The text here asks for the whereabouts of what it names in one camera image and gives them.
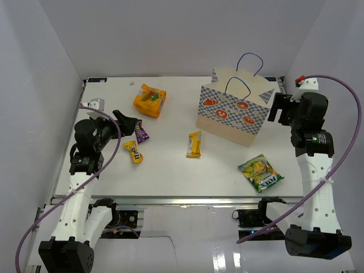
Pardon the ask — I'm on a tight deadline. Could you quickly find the blue checkered paper bag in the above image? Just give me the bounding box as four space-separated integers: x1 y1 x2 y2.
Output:
196 52 274 147

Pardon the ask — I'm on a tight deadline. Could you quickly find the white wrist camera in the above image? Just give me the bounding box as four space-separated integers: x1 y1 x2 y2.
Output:
290 76 319 102
80 98 105 120

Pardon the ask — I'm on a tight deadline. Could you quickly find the orange mango gummy bag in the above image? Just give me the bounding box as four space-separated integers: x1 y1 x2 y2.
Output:
133 84 167 118

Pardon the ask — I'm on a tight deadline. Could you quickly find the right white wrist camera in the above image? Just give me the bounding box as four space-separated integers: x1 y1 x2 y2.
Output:
290 76 319 102

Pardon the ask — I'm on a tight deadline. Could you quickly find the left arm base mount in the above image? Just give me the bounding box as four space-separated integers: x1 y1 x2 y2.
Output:
106 210 138 229

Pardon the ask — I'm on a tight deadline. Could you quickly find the yellow snack bar packet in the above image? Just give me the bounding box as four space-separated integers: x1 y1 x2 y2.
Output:
187 131 202 158

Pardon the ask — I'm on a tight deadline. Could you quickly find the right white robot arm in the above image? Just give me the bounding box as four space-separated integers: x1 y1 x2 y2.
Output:
257 92 352 260

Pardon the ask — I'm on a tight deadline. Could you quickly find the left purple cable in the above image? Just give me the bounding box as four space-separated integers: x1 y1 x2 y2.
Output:
14 106 140 273

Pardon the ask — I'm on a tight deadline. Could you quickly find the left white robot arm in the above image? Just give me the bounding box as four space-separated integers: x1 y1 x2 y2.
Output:
38 110 140 272

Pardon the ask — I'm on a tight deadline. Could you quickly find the purple cable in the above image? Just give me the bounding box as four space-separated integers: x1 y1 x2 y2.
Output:
236 74 362 245
14 106 140 273

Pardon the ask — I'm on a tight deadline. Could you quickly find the yellow m&m's packet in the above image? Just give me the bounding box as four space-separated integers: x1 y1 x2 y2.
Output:
123 140 144 164

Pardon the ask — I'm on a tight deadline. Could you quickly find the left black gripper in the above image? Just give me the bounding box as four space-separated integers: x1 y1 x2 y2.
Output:
89 110 137 152

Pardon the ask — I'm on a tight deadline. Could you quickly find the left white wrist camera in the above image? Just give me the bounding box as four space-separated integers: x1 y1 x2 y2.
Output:
80 98 105 120

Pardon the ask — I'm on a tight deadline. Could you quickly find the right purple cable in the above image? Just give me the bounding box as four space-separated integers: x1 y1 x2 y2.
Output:
236 74 362 245

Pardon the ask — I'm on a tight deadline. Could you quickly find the purple m&m's packet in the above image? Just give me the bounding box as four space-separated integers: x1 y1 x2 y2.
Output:
134 120 150 144

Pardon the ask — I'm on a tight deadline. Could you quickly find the green fox's candy bag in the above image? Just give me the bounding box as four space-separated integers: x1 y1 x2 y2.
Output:
238 154 284 193

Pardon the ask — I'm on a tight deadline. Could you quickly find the white front cover sheet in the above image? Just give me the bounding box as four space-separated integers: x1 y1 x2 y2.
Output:
24 205 356 273

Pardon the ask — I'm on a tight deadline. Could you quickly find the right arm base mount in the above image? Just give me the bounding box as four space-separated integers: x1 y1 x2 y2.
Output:
231 209 284 241

